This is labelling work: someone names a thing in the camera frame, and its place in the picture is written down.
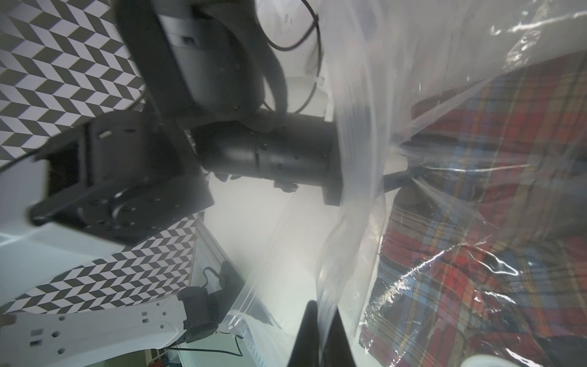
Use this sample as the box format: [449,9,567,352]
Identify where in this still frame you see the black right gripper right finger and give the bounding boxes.
[321,310,356,367]

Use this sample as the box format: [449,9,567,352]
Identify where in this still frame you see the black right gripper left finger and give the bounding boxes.
[287,301,319,367]

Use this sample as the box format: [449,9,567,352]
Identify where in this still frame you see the clear vacuum bag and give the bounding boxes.
[223,1,586,366]

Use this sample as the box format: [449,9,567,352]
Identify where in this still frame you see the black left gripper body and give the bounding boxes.
[192,113,342,206]

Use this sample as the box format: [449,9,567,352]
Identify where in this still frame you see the multicolour plaid shirt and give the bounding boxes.
[359,51,586,366]

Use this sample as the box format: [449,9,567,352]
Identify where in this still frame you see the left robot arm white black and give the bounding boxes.
[1,1,342,303]

